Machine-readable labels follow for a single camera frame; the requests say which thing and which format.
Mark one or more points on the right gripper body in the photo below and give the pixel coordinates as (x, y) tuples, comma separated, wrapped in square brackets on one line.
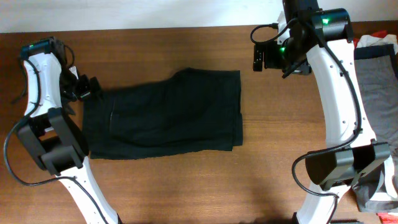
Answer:
[(282, 56)]

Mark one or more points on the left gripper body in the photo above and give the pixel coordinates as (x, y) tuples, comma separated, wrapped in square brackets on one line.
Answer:
[(74, 88)]

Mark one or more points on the black shorts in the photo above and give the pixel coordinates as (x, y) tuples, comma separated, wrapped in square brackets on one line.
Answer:
[(194, 110)]

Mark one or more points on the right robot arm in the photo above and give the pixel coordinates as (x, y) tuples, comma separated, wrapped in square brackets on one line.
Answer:
[(313, 40)]

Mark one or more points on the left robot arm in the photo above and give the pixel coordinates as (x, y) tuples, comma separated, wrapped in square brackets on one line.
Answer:
[(52, 139)]

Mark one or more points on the white garment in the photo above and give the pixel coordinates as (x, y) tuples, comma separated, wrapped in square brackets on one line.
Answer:
[(390, 39)]

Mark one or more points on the red garment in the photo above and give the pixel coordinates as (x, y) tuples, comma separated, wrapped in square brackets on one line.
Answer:
[(377, 33)]

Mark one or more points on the grey shorts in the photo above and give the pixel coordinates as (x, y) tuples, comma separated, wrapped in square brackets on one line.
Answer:
[(377, 192)]

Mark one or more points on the navy blue garment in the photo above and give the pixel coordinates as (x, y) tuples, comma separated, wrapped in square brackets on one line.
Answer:
[(377, 51)]

